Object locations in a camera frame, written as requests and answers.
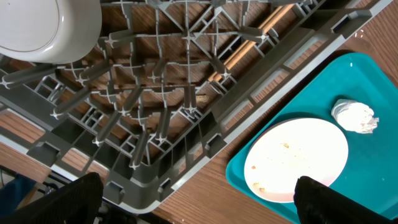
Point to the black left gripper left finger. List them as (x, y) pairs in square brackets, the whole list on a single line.
[(76, 202)]

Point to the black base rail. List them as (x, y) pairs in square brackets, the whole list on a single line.
[(15, 191)]

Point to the wooden chopstick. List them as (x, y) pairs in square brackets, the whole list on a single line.
[(247, 45)]

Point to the white plate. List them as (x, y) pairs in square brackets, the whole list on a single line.
[(291, 149)]

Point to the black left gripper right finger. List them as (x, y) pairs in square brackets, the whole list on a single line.
[(319, 204)]

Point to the white tissue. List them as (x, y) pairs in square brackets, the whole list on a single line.
[(354, 116)]

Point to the grey small bowl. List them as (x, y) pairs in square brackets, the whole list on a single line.
[(49, 31)]

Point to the grey dishwasher rack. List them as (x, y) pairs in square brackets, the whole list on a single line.
[(139, 109)]

